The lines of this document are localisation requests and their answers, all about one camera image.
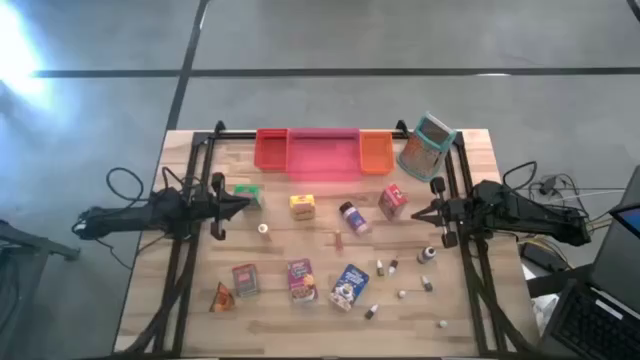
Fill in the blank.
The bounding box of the patterned red blue box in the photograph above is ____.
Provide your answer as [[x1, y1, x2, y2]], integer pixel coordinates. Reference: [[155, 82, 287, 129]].
[[231, 263, 261, 299]]

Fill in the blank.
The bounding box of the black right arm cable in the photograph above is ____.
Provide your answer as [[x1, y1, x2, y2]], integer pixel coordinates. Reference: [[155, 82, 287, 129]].
[[501, 160, 539, 192]]

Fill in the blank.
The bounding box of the orange snack bag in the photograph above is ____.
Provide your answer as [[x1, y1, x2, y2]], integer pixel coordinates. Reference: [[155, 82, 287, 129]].
[[208, 280, 237, 314]]

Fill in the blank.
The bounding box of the white cable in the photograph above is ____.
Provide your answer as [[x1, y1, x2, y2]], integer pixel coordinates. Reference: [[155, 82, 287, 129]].
[[547, 187, 626, 204]]

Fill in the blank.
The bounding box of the metal box grater teal handle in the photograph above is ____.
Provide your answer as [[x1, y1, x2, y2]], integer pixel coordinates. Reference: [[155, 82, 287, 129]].
[[396, 111, 458, 183]]

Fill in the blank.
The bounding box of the yellow mini cereal box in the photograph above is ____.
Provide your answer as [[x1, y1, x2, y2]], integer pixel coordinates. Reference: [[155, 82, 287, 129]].
[[288, 193, 317, 222]]

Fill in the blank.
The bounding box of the red mini cereal box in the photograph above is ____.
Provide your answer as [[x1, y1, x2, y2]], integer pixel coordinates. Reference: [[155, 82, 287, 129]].
[[377, 183, 410, 222]]

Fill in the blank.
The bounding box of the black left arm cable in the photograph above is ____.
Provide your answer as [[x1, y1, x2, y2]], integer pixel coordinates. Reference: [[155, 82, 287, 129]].
[[105, 166, 189, 206]]

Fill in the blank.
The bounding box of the black aluminium table frame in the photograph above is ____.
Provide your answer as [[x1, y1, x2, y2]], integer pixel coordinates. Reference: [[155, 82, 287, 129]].
[[114, 119, 539, 359]]

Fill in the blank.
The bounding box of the grey metal stand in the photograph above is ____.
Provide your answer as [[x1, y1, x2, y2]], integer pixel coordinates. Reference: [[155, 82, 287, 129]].
[[0, 218, 82, 360]]

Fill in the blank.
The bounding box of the purple Raisin Bran box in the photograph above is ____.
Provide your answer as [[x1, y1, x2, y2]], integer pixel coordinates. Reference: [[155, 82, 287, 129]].
[[286, 257, 320, 305]]

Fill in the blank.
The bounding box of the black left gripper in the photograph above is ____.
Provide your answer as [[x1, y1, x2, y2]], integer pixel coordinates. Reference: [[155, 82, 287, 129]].
[[194, 172, 252, 242]]

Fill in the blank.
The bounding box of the white crumpled bag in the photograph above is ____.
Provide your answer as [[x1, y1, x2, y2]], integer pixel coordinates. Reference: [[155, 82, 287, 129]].
[[529, 294, 559, 334]]

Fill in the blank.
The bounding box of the orange plastic basket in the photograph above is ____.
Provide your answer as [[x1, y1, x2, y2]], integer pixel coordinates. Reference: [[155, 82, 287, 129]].
[[358, 130, 396, 177]]

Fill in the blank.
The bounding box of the pink plastic tray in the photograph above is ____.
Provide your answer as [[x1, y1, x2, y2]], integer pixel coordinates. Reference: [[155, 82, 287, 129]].
[[285, 127, 363, 182]]

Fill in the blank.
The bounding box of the blue Frosted Flakes box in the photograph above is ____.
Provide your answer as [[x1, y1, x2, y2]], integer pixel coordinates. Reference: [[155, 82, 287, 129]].
[[328, 263, 371, 313]]

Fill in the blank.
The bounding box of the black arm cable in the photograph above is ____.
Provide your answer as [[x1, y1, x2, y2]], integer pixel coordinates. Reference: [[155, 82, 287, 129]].
[[105, 166, 189, 206], [501, 160, 539, 192]]

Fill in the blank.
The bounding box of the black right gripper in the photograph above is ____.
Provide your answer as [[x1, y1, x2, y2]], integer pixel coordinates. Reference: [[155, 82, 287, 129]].
[[411, 177, 470, 249]]

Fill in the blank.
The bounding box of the grey laptop black keyboard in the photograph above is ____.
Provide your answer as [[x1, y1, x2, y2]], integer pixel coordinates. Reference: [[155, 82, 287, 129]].
[[537, 234, 640, 360]]

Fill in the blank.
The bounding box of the spice jar purple label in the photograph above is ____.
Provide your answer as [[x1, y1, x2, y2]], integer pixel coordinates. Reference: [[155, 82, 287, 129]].
[[338, 200, 373, 237]]

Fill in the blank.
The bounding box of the black power brick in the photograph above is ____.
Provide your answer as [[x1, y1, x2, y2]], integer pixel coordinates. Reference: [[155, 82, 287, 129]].
[[519, 241, 570, 274]]

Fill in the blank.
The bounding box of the red plastic basket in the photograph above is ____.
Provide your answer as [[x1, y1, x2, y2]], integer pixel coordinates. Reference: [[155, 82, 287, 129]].
[[253, 128, 290, 173]]

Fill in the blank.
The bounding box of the green Apple Jacks cereal box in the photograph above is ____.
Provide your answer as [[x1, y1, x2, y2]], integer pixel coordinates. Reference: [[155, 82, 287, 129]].
[[233, 183, 264, 211]]

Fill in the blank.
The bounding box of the laptop with blue screen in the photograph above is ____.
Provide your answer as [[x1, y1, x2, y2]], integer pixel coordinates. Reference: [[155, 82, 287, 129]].
[[607, 164, 640, 241]]

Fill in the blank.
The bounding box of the black power adapter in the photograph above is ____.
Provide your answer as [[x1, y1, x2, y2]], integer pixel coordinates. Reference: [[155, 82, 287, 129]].
[[538, 175, 560, 196]]

